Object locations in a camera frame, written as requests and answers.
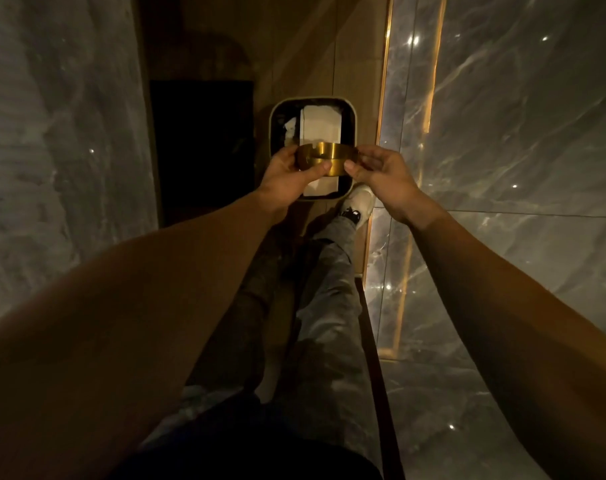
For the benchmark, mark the person's right forearm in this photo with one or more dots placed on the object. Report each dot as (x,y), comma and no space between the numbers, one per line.
(513,319)

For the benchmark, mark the white paper in bin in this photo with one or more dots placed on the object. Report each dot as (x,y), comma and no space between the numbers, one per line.
(320,125)

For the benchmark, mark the square black trash bin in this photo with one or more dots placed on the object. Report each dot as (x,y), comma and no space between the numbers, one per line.
(283,124)

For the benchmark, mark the person's right thumb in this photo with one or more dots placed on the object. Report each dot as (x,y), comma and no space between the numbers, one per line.
(357,172)

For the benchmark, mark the person's grey patterned trousers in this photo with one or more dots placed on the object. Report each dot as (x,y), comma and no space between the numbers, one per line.
(308,324)

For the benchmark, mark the person's left hand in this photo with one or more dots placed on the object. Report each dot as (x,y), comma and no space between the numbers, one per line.
(282,183)

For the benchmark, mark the person's left thumb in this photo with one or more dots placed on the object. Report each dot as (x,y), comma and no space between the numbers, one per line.
(317,170)

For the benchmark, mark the person's black shirt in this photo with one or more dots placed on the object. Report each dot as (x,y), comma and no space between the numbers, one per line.
(248,444)

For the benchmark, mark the person's white shoe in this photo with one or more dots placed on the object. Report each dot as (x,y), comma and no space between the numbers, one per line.
(359,202)

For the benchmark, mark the person's left forearm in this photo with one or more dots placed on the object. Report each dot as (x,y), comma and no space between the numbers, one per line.
(127,319)

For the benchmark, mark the person's right hand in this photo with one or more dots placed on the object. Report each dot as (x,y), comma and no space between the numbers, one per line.
(389,179)

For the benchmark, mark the round gold metal ashtray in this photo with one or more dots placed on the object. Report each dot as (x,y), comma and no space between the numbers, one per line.
(328,157)

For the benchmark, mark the dark wooden cabinet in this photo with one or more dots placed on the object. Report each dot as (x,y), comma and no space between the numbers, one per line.
(203,144)

